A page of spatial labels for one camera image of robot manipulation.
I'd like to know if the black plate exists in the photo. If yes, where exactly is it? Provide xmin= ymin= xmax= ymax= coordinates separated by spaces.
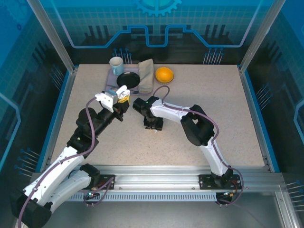
xmin=116 ymin=72 xmax=140 ymax=88

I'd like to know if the lavender tray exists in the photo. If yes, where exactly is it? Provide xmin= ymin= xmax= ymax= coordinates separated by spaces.
xmin=105 ymin=67 xmax=154 ymax=95

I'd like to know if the beige folded cloth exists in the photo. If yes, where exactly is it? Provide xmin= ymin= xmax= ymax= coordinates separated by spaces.
xmin=138 ymin=58 xmax=155 ymax=94

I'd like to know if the light blue mug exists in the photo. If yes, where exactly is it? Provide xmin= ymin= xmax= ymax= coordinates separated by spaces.
xmin=109 ymin=56 xmax=124 ymax=76

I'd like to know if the blue table edge strip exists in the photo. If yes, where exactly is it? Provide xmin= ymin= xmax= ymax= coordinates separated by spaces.
xmin=35 ymin=70 xmax=73 ymax=173
xmin=242 ymin=70 xmax=281 ymax=173

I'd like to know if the orange bowl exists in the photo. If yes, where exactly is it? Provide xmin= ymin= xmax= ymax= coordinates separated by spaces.
xmin=155 ymin=67 xmax=175 ymax=86

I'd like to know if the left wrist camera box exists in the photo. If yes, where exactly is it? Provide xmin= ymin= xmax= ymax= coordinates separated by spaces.
xmin=94 ymin=87 xmax=119 ymax=113

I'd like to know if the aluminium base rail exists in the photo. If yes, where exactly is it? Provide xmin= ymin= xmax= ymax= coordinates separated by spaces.
xmin=30 ymin=165 xmax=283 ymax=190

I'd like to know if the slotted grey cable duct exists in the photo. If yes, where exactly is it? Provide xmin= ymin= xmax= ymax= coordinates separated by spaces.
xmin=68 ymin=192 xmax=218 ymax=202

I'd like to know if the aluminium frame post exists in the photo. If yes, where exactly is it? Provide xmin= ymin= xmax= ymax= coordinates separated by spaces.
xmin=238 ymin=0 xmax=285 ymax=73
xmin=26 ymin=0 xmax=79 ymax=73

